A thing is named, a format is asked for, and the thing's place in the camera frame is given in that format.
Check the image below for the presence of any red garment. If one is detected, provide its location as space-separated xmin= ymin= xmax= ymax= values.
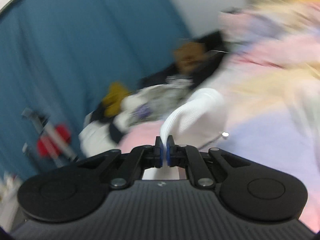
xmin=36 ymin=122 xmax=72 ymax=158

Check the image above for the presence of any grey crumpled garment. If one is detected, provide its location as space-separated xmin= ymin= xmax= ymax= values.
xmin=116 ymin=75 xmax=193 ymax=131

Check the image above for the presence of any pastel tie-dye duvet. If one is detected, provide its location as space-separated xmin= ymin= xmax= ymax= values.
xmin=117 ymin=0 xmax=320 ymax=233

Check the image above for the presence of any brown paper shopping bag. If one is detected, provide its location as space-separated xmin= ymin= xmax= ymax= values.
xmin=174 ymin=42 xmax=207 ymax=75

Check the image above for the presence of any silver garment steamer stand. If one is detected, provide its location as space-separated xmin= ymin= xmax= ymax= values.
xmin=21 ymin=108 xmax=79 ymax=167

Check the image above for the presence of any white hooded sweatshirt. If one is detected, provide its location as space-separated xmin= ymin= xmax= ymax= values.
xmin=142 ymin=87 xmax=230 ymax=181

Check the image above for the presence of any mustard yellow garment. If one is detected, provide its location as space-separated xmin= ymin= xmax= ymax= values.
xmin=101 ymin=82 xmax=131 ymax=118

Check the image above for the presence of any black bedside sofa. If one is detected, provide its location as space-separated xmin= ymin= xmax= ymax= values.
xmin=138 ymin=30 xmax=228 ymax=89

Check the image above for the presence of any blue curtain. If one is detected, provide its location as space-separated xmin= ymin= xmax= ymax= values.
xmin=1 ymin=0 xmax=190 ymax=179

